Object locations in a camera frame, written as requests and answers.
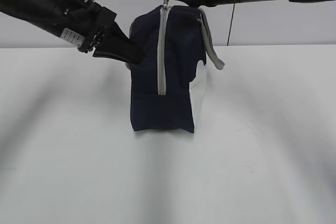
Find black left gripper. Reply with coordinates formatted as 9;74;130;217
60;0;144;64

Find navy blue lunch bag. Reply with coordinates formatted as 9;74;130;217
128;0;225;133

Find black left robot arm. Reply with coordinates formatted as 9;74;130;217
1;0;144;63

